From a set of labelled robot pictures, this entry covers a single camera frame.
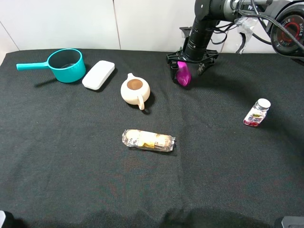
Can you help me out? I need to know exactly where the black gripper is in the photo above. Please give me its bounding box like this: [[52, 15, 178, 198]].
[[166, 49, 219, 84]]

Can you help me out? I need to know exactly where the purple toy eggplant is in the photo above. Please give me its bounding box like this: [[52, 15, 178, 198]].
[[176, 61, 191, 87]]

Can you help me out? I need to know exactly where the grey robot base right corner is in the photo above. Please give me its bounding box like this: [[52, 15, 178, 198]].
[[281, 216, 304, 228]]

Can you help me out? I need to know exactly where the grey robot base left corner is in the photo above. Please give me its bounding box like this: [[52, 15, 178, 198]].
[[0, 210, 6, 228]]

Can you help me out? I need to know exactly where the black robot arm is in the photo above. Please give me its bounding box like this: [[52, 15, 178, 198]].
[[166, 0, 304, 86]]

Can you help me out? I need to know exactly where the beige ceramic teapot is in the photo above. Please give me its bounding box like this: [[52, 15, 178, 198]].
[[121, 73, 151, 110]]

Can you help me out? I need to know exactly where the small jar with silver lid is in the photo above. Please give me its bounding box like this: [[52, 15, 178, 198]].
[[243, 98, 271, 127]]

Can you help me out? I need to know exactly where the white rectangular box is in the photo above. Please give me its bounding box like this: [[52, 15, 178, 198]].
[[82, 60, 115, 90]]

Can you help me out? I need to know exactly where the wrapped chocolate balls pack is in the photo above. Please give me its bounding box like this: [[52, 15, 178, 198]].
[[122, 129, 175, 152]]

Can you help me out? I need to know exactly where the black table cloth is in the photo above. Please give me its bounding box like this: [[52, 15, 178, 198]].
[[0, 49, 304, 228]]

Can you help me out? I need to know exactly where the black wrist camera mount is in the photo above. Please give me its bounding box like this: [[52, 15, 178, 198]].
[[180, 27, 192, 38]]

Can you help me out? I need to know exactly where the clear plastic wrap on cable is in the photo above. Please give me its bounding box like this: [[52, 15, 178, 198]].
[[234, 16, 258, 55]]

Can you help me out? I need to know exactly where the teal saucepan with handle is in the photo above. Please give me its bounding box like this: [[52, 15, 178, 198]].
[[16, 48, 86, 83]]

